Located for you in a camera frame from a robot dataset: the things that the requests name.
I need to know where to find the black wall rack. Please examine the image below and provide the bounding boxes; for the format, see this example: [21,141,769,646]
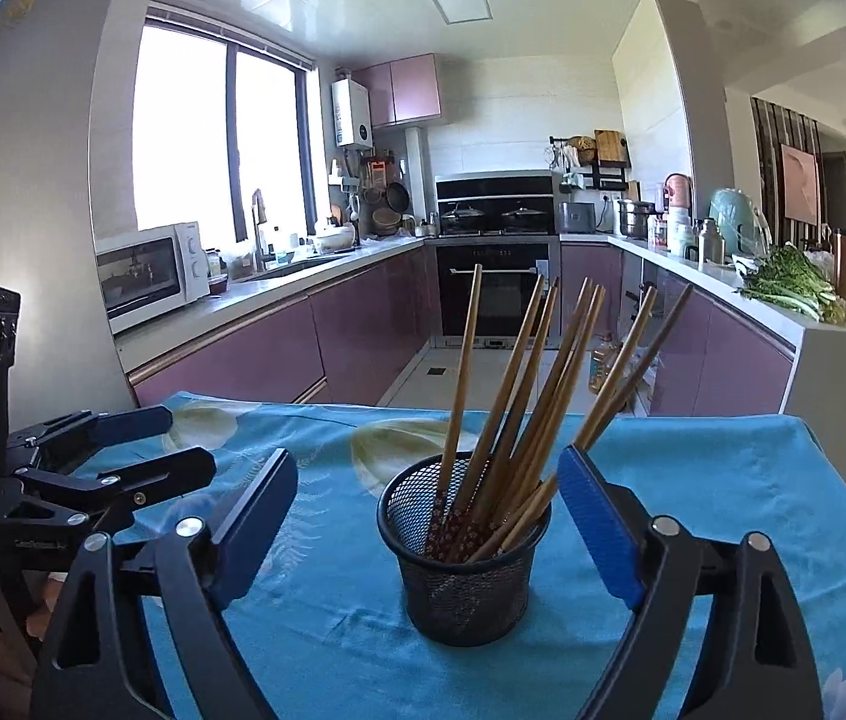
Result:
[549,131,632,192]

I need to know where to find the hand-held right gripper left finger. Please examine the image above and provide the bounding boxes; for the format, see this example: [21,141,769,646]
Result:
[31,448,298,720]

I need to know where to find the purple kitchen base cabinets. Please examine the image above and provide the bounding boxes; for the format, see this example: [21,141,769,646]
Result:
[622,247,799,417]
[127,244,435,410]

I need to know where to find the steel thermos flask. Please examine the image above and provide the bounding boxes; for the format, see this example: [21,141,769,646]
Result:
[697,217,724,263]

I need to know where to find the mint green appliance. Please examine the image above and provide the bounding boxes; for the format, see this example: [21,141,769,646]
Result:
[708,189,773,260]

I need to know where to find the black mesh holder cup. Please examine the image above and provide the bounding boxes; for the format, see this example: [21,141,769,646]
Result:
[376,450,553,647]

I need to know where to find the pink wall picture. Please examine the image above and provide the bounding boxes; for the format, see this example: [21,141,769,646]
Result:
[781,142,821,226]

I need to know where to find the purple wall cabinet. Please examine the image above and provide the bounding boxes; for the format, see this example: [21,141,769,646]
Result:
[352,54,444,128]

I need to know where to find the white water heater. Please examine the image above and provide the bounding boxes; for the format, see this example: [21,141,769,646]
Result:
[331,79,375,149]

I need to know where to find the blue floral tablecloth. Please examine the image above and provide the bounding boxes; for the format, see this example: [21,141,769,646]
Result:
[55,390,846,720]

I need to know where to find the black integrated stove oven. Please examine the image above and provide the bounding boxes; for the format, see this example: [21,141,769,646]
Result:
[434,172,563,350]

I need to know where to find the silver box appliance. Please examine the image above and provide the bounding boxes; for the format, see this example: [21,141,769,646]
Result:
[559,201,596,235]

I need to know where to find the black lidded cooking pot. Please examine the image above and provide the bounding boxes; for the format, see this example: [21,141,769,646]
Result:
[502,201,548,233]
[440,201,485,233]

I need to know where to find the wooden slat partition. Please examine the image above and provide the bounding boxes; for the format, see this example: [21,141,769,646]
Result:
[751,97,821,248]

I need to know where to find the pile of wooden chopsticks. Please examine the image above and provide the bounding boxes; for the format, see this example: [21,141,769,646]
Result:
[423,264,694,563]

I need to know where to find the white microwave oven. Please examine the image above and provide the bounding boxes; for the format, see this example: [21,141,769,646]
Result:
[95,222,210,336]

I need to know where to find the bunch of green vegetables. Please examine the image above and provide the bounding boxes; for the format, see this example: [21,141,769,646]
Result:
[738,244,846,323]

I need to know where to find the steel sink faucet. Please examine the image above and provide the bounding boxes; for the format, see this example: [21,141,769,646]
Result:
[250,190,274,273]

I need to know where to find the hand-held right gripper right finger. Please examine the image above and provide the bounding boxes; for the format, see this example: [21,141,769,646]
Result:
[556,444,823,720]

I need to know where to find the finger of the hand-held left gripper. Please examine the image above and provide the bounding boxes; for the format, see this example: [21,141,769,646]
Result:
[7,405,173,473]
[14,446,218,533]

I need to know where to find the wooden cutting board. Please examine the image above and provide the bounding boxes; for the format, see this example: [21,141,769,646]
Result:
[594,129,630,166]

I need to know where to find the kitchen window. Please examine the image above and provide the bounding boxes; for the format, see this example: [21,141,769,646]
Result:
[134,6,317,260]

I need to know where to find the steel stock pot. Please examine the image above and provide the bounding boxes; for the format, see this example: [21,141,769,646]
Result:
[618,199,656,241]

